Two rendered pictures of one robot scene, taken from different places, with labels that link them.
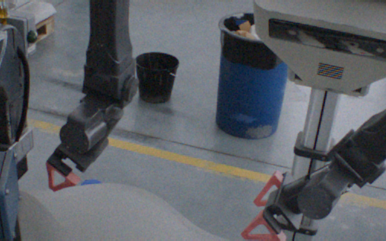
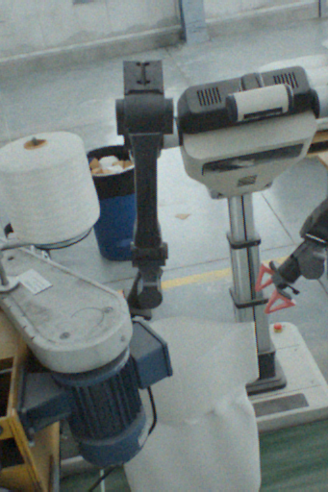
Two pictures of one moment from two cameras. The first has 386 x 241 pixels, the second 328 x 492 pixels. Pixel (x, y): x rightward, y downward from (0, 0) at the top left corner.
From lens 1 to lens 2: 0.62 m
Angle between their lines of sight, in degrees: 15
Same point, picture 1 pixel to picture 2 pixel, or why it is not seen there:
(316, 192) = (311, 262)
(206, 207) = not seen: hidden behind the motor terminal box
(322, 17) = (241, 149)
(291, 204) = (289, 278)
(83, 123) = (155, 285)
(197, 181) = not seen: hidden behind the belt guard
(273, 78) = not seen: hidden behind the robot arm
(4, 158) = (141, 326)
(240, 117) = (125, 243)
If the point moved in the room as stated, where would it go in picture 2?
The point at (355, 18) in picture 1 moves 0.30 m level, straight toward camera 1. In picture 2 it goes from (264, 139) to (296, 184)
